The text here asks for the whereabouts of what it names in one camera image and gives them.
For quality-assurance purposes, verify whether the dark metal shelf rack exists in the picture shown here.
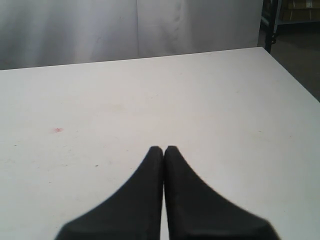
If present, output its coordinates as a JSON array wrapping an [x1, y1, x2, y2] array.
[[260, 0, 320, 53]]

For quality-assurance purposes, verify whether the white backdrop curtain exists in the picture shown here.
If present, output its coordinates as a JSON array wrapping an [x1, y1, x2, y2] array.
[[0, 0, 263, 70]]

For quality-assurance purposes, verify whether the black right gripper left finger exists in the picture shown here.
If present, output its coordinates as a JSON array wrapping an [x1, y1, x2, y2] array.
[[56, 146, 164, 240]]

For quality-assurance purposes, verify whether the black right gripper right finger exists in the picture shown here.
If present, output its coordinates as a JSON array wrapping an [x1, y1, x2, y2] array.
[[164, 146, 278, 240]]

